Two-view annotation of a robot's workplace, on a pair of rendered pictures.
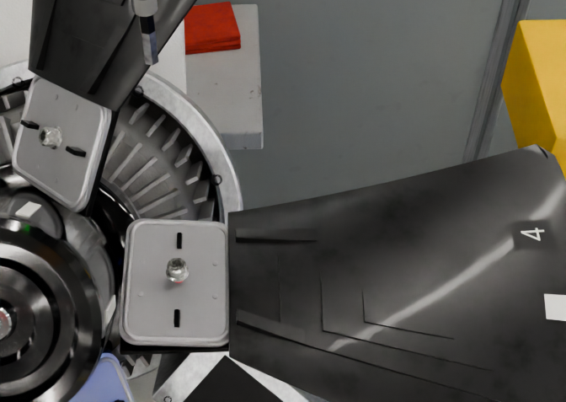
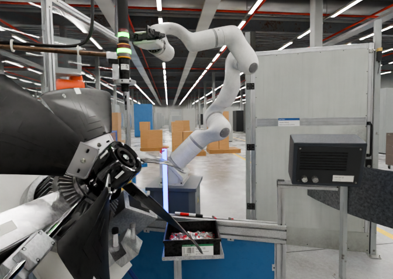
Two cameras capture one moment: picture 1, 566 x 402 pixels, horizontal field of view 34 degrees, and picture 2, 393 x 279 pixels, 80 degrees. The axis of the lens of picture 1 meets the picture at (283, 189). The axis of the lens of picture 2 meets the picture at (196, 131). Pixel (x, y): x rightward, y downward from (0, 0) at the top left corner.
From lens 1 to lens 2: 82 cm
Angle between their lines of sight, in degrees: 77
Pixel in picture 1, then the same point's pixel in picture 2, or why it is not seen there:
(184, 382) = (127, 202)
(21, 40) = (28, 179)
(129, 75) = (110, 126)
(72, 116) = (100, 140)
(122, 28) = (103, 123)
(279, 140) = not seen: outside the picture
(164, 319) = not seen: hidden behind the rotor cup
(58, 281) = (127, 150)
